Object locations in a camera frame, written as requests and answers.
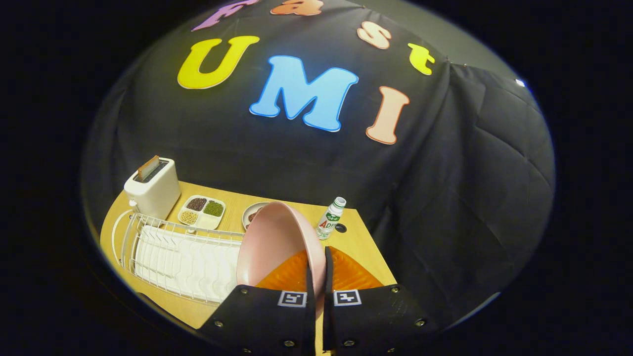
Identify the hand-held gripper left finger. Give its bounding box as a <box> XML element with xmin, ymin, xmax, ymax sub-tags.
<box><xmin>197</xmin><ymin>249</ymin><xmax>317</xmax><ymax>356</ymax></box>

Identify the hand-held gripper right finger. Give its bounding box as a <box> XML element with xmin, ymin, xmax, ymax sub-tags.
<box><xmin>323</xmin><ymin>246</ymin><xmax>440</xmax><ymax>356</ymax></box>

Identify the pink plate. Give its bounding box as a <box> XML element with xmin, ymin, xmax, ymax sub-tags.
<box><xmin>236</xmin><ymin>201</ymin><xmax>328</xmax><ymax>317</ymax></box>

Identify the white wire dish rack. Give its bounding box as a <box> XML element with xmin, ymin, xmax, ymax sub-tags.
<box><xmin>111</xmin><ymin>210</ymin><xmax>245</xmax><ymax>305</ymax></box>

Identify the beige plate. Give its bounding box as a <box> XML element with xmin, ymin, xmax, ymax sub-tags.
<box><xmin>241</xmin><ymin>201</ymin><xmax>271</xmax><ymax>232</ymax></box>

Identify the white drink bottle green label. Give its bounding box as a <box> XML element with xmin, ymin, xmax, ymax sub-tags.
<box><xmin>316</xmin><ymin>196</ymin><xmax>347</xmax><ymax>241</ymax></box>

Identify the white divided snack tray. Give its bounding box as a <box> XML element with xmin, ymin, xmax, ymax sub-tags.
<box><xmin>177</xmin><ymin>194</ymin><xmax>226</xmax><ymax>230</ymax></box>

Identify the black backdrop cloth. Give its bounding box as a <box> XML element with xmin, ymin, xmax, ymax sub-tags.
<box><xmin>82</xmin><ymin>0</ymin><xmax>555</xmax><ymax>329</ymax></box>

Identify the white toaster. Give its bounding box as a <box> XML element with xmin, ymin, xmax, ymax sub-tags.
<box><xmin>124</xmin><ymin>157</ymin><xmax>181</xmax><ymax>222</ymax></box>

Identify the toasted bread slice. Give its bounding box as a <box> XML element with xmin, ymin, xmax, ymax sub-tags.
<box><xmin>137</xmin><ymin>155</ymin><xmax>161</xmax><ymax>181</ymax></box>

